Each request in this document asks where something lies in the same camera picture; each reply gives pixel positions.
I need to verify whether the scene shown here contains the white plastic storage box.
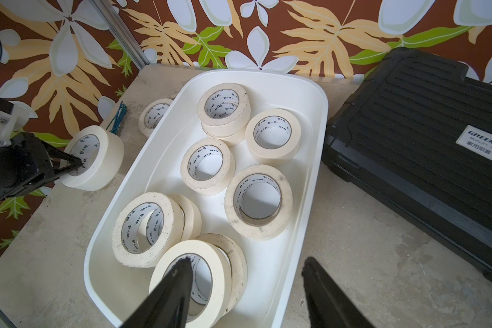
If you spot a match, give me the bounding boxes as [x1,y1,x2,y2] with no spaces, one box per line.
[84,66,328,327]

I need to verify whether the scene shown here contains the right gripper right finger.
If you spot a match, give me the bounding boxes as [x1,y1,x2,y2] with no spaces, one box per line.
[302,257,373,328]

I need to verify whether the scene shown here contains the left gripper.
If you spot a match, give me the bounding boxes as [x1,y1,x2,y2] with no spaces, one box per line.
[0,133,83,201]

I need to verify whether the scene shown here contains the masking tape roll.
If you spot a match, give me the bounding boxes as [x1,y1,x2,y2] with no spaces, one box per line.
[201,123,247,147]
[224,164,293,241]
[245,108,302,166]
[112,192,185,268]
[149,233,247,327]
[60,126,124,191]
[180,138,236,195]
[197,83,251,137]
[168,194,202,241]
[139,98,173,137]

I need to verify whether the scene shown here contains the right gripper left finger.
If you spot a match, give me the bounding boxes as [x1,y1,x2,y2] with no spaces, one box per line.
[121,258,193,328]

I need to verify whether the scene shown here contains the black plastic tool case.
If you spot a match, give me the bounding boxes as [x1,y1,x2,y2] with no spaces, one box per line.
[322,47,492,282]

